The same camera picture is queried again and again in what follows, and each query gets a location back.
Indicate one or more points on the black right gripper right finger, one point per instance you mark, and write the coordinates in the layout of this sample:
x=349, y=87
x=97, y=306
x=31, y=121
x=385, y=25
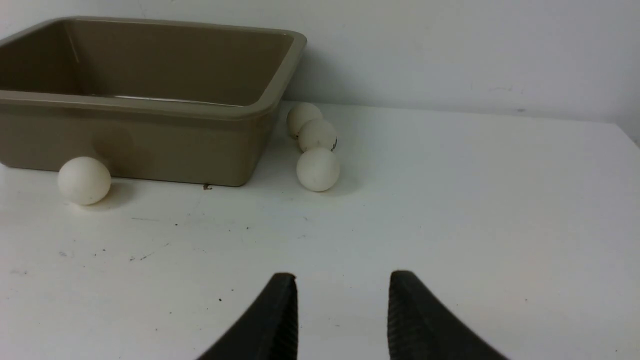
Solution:
x=420, y=327

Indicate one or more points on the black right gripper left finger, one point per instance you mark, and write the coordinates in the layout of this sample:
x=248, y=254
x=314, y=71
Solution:
x=267, y=330

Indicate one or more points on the white ball right near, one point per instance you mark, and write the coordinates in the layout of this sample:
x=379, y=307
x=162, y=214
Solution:
x=318, y=169

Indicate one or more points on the white ball right middle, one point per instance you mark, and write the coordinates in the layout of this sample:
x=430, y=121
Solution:
x=317, y=133

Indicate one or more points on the white ball right far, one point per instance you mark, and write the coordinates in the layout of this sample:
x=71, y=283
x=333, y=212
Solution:
x=300, y=114

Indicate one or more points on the white ball front of bin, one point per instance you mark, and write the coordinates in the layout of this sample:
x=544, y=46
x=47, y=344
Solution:
x=84, y=181

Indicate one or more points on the tan plastic storage bin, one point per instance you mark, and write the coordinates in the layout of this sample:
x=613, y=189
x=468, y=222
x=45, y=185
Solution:
x=152, y=99

